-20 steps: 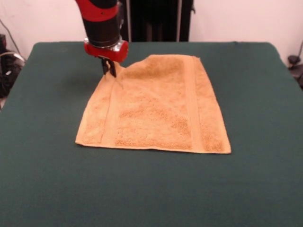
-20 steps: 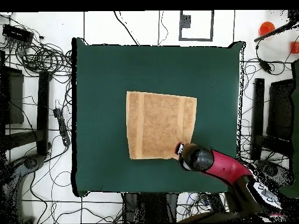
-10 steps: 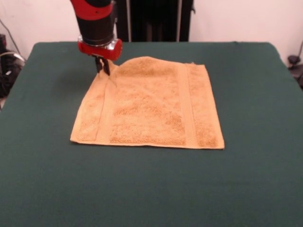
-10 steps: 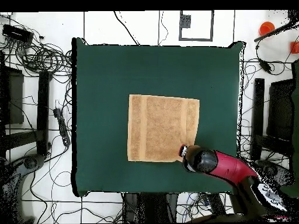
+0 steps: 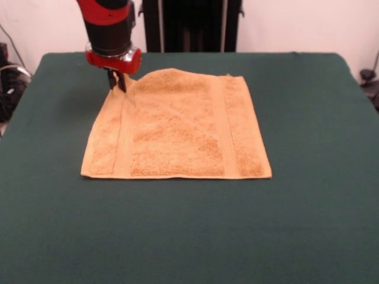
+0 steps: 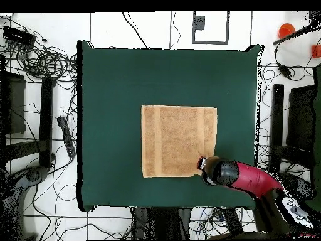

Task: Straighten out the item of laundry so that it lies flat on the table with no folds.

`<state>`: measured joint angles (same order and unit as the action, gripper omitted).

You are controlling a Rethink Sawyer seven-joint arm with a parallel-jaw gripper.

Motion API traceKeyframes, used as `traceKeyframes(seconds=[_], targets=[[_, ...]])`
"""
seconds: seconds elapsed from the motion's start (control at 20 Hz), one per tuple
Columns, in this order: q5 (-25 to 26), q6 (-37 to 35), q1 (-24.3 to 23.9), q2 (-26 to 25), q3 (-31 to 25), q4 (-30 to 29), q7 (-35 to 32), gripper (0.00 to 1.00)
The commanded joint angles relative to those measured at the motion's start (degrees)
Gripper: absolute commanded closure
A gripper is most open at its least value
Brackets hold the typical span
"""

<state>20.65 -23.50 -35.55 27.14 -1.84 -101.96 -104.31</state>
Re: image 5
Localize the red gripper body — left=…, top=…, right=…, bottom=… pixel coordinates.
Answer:
left=85, top=42, right=143, bottom=75

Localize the tan terry towel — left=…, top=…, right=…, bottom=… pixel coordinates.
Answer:
left=80, top=67, right=272, bottom=180

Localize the black equipment pile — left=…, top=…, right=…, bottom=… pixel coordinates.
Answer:
left=0, top=43, right=32, bottom=122

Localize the dark green table cloth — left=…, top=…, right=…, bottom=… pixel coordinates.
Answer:
left=0, top=51, right=379, bottom=284

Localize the black floor device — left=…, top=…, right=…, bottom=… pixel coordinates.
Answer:
left=359, top=68, right=379, bottom=112

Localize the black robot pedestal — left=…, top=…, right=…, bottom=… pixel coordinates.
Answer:
left=134, top=0, right=245, bottom=53

